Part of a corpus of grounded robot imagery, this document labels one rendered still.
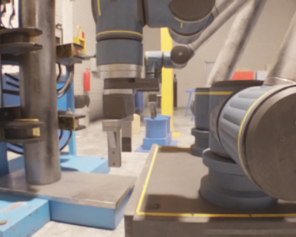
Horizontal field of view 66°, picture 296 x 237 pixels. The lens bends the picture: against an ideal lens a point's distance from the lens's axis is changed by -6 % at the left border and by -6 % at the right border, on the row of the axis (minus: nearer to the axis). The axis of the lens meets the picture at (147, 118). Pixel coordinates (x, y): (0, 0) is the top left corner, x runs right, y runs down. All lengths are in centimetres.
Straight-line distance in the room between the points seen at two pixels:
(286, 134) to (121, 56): 34
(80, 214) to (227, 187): 83
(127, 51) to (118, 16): 7
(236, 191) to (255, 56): 1167
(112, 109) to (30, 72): 100
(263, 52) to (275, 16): 176
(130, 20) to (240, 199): 54
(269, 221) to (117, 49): 56
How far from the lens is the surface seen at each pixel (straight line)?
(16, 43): 131
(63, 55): 167
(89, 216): 132
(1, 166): 190
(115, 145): 50
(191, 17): 53
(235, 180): 73
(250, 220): 69
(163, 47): 384
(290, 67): 50
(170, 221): 66
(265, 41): 1252
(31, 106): 146
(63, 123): 168
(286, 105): 42
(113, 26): 54
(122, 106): 50
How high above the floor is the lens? 67
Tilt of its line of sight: 6 degrees down
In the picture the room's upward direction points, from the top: 1 degrees counter-clockwise
